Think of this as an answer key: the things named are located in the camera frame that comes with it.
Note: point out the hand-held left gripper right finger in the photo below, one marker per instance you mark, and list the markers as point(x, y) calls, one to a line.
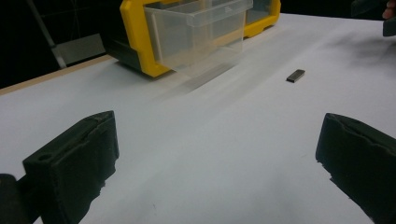
point(364, 161)

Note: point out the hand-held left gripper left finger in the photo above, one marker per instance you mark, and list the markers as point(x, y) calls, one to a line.
point(77, 161)

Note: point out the small dark metal block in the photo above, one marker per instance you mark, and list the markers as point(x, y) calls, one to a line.
point(295, 76)

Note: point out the yellow organizer cabinet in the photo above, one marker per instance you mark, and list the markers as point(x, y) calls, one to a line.
point(140, 40)

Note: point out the clear plastic drawer bin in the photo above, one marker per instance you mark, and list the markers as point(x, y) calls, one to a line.
point(199, 34)

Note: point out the grey metal stand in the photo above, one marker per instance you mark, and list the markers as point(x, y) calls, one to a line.
point(67, 46)

